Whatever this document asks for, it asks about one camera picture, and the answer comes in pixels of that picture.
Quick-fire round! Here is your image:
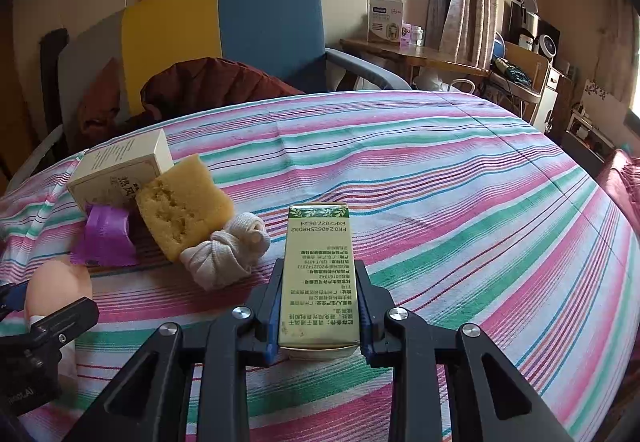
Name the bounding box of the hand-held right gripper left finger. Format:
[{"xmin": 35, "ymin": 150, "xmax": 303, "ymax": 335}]
[{"xmin": 65, "ymin": 258, "xmax": 288, "ymax": 442}]

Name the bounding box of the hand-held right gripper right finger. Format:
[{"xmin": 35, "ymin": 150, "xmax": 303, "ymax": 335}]
[{"xmin": 354, "ymin": 259, "xmax": 576, "ymax": 442}]

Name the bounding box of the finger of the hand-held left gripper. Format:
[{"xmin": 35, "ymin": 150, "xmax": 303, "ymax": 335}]
[
  {"xmin": 17, "ymin": 297, "xmax": 100, "ymax": 364},
  {"xmin": 0, "ymin": 283, "xmax": 27, "ymax": 320}
]

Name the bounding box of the peach egg-shaped sponge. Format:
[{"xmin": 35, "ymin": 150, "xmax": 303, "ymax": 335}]
[{"xmin": 24, "ymin": 259, "xmax": 93, "ymax": 363}]

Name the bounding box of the green and gold box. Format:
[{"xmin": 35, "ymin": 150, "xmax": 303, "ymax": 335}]
[{"xmin": 277, "ymin": 203, "xmax": 362, "ymax": 362}]

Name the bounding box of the white rolled cloth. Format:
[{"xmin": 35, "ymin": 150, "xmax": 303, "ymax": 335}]
[{"xmin": 180, "ymin": 212, "xmax": 272, "ymax": 292}]

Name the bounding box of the purple plastic holder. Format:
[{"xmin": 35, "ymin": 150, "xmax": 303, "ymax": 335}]
[{"xmin": 70, "ymin": 203, "xmax": 141, "ymax": 268}]

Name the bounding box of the yellow sponge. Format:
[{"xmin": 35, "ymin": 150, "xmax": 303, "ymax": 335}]
[{"xmin": 136, "ymin": 153, "xmax": 235, "ymax": 263}]

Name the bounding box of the cream cardboard box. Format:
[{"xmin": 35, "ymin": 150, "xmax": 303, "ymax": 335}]
[{"xmin": 66, "ymin": 128, "xmax": 175, "ymax": 213}]

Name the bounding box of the wooden wardrobe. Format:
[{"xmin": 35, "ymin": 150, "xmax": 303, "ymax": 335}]
[{"xmin": 0, "ymin": 12, "xmax": 48, "ymax": 193}]

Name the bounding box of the red-brown padded jacket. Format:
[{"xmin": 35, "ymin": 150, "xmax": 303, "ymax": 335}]
[{"xmin": 77, "ymin": 56, "xmax": 306, "ymax": 138}]

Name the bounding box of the black rolled mat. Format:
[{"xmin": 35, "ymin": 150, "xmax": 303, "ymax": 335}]
[{"xmin": 40, "ymin": 27, "xmax": 70, "ymax": 143}]

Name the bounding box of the wooden side table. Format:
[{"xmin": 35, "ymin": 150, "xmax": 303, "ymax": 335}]
[{"xmin": 340, "ymin": 38, "xmax": 491, "ymax": 90}]

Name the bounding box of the white shelf unit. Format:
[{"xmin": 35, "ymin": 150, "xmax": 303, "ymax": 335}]
[{"xmin": 487, "ymin": 40, "xmax": 562, "ymax": 133}]

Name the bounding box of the grey yellow blue sofa chair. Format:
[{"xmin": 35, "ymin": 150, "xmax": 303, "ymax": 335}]
[{"xmin": 5, "ymin": 0, "xmax": 413, "ymax": 193}]

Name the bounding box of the pink bedding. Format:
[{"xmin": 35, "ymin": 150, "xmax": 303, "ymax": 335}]
[{"xmin": 597, "ymin": 149, "xmax": 640, "ymax": 223}]

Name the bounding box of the white printed carton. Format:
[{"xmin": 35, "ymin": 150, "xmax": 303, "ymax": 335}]
[{"xmin": 369, "ymin": 0, "xmax": 405, "ymax": 44}]

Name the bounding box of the white floral board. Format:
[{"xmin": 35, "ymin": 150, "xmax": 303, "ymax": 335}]
[{"xmin": 582, "ymin": 80, "xmax": 629, "ymax": 128}]

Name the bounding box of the white desk fan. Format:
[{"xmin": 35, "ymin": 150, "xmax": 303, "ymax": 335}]
[{"xmin": 537, "ymin": 35, "xmax": 561, "ymax": 62}]

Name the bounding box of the silver appliance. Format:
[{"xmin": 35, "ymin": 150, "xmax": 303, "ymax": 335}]
[{"xmin": 510, "ymin": 0, "xmax": 542, "ymax": 53}]

